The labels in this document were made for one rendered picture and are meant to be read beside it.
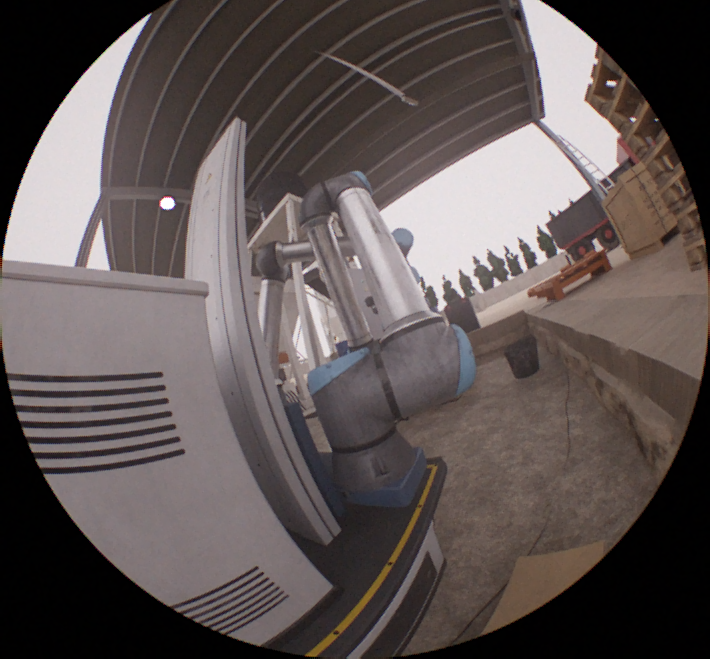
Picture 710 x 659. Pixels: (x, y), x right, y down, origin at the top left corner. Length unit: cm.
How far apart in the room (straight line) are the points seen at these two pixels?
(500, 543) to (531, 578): 26
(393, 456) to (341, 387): 17
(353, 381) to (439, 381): 16
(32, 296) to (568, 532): 104
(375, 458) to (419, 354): 22
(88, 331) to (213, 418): 16
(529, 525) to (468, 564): 21
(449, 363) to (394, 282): 20
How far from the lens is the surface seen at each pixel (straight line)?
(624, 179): 283
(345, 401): 39
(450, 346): 41
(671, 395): 79
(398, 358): 40
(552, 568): 61
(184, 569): 30
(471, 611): 73
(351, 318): 68
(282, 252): 85
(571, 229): 902
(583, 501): 88
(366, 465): 43
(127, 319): 25
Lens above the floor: 71
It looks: 14 degrees up
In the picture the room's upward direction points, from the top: 19 degrees counter-clockwise
